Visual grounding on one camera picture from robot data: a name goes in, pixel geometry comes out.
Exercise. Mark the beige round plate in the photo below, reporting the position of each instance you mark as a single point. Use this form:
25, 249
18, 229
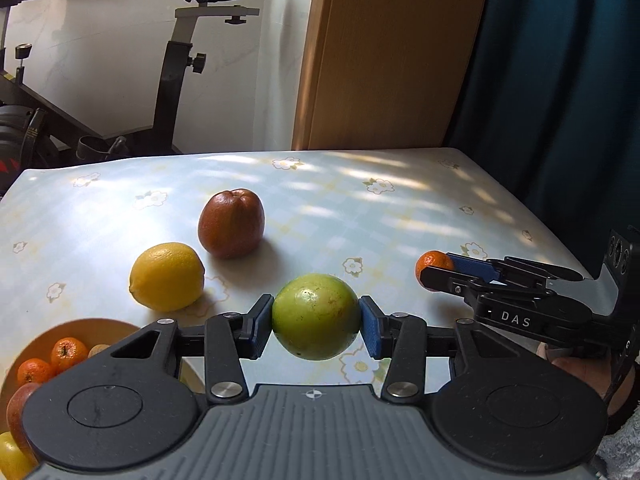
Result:
100, 327

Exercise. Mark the yellow lemon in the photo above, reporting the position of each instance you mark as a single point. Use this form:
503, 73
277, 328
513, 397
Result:
167, 275

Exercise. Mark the blue curtain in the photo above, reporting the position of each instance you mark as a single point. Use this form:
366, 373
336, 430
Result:
560, 85

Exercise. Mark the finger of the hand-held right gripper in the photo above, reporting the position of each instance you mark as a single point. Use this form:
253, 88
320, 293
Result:
450, 282
472, 266

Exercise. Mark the round yellow citrus fruit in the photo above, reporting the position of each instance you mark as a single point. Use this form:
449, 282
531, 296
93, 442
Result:
12, 457

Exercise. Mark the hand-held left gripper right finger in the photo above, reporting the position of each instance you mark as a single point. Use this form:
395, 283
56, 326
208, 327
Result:
370, 330

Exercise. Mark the person's right hand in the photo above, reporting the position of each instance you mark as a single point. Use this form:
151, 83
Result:
580, 367

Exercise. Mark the tall red apple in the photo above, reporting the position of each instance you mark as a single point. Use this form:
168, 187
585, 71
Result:
231, 222

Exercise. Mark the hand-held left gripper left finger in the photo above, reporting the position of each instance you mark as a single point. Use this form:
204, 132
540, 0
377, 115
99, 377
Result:
260, 327

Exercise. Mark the green jujube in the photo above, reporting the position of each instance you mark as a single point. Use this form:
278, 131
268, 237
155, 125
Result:
316, 316

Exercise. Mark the wooden cabinet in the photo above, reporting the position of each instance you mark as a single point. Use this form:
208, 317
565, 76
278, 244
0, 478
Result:
390, 60

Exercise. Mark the orange mandarin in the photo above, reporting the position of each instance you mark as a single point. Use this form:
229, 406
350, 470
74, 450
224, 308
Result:
432, 262
70, 352
35, 371

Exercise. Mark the black exercise bike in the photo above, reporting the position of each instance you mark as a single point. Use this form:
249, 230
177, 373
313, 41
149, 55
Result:
167, 85

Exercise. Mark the small brown fruit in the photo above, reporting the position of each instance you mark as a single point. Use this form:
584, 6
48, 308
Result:
99, 350

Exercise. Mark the floral tablecloth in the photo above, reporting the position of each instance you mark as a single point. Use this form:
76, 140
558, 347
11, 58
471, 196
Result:
325, 200

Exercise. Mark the round red apple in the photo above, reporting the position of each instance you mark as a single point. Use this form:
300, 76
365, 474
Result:
17, 405

